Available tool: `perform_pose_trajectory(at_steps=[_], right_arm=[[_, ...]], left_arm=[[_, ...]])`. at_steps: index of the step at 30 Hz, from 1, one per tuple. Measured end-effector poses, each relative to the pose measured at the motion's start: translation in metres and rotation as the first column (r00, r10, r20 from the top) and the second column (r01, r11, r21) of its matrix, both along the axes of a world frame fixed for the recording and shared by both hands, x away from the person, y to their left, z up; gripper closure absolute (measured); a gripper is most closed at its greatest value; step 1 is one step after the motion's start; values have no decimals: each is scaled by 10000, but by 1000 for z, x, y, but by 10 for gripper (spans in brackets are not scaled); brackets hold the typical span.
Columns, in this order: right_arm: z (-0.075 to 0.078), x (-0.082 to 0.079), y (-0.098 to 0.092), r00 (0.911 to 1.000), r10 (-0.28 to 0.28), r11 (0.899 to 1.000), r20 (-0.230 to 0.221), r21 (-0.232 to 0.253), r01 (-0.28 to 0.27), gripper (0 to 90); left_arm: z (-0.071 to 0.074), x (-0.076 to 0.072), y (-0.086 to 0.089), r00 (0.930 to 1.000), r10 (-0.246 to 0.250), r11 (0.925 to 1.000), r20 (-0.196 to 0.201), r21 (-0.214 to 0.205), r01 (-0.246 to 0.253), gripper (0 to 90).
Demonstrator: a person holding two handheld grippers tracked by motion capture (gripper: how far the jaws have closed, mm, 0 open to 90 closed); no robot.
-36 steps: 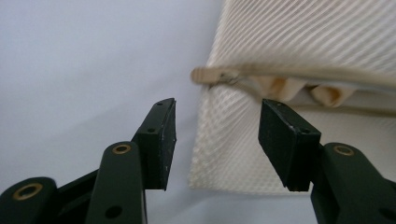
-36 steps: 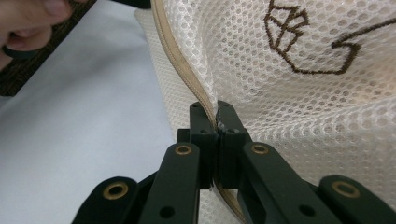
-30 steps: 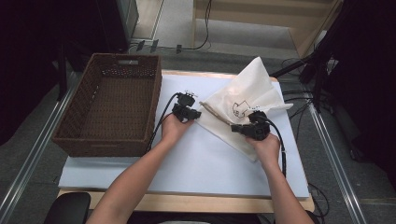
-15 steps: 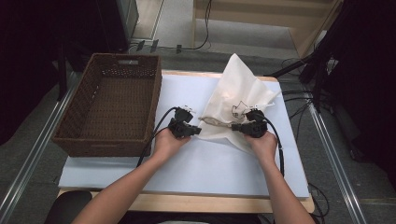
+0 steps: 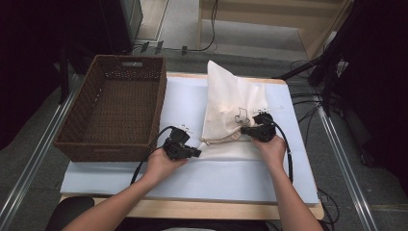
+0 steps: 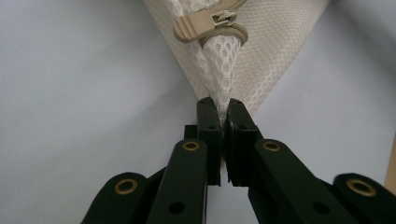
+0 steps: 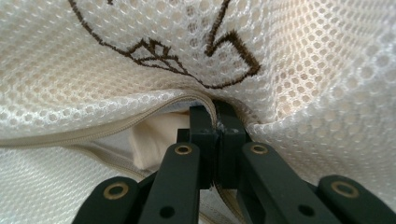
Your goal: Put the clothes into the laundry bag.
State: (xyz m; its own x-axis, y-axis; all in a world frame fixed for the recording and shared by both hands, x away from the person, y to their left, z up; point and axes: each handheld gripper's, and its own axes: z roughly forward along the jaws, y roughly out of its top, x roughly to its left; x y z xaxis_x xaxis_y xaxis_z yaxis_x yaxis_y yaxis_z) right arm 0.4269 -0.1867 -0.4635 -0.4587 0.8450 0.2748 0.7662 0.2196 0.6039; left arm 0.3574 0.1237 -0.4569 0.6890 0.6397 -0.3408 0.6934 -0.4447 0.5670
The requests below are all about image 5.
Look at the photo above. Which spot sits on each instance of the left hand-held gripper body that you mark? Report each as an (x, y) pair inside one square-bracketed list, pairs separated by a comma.
[(176, 144)]

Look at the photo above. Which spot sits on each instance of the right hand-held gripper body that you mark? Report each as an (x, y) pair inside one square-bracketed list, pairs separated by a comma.
[(264, 128)]

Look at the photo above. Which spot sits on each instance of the brown wicker basket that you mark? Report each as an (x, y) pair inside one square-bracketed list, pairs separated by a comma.
[(115, 112)]

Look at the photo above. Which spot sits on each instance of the person's right hand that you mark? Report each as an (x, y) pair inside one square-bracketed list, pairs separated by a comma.
[(272, 152)]

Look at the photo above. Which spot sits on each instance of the person's left hand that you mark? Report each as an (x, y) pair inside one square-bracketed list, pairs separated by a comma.
[(162, 166)]

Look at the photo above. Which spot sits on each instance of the white table mat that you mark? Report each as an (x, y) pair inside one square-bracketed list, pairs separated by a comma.
[(208, 183)]

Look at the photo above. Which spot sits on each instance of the wooden table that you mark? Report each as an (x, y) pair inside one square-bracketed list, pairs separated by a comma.
[(208, 213)]

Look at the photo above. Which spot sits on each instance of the person's dark clothing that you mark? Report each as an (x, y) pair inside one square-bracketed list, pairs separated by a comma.
[(192, 224)]

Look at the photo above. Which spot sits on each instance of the black tripod stand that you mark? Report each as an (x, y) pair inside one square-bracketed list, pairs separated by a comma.
[(328, 80)]

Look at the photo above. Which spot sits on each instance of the light wooden platform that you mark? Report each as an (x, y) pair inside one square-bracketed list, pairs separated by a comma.
[(256, 12)]

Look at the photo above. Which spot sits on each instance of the black curtain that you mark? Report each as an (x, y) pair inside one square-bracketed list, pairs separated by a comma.
[(378, 80), (32, 64)]

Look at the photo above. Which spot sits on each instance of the black chair seat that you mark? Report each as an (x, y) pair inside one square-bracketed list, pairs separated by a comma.
[(69, 213)]

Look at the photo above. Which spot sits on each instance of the dark cabinet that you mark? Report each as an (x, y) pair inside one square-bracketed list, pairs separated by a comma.
[(134, 16)]

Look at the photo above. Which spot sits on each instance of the metal floor rail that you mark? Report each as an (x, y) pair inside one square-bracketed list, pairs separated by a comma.
[(346, 166), (35, 160)]

